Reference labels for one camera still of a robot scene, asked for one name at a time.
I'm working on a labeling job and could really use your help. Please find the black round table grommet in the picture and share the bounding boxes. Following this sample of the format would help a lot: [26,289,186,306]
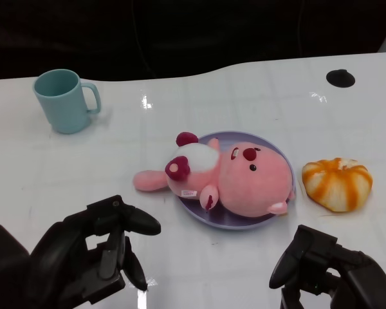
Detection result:
[326,68,356,87]

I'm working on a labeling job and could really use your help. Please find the teal plastic mug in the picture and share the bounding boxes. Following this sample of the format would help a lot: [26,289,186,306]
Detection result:
[32,69,102,135]

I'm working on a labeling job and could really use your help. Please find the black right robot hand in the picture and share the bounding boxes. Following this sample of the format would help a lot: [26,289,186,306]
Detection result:
[268,224,386,309]

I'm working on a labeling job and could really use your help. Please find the purple plastic plate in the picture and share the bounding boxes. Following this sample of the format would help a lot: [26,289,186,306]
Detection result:
[173,130,297,231]

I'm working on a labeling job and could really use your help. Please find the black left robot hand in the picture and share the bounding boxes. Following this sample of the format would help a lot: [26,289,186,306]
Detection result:
[28,194,161,309]

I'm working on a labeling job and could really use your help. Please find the pink plush beaver doll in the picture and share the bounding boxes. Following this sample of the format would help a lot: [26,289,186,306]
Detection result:
[133,131,296,218]

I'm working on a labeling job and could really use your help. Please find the orange striped white bun toy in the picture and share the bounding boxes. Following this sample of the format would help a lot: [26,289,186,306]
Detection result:
[301,157,374,213]

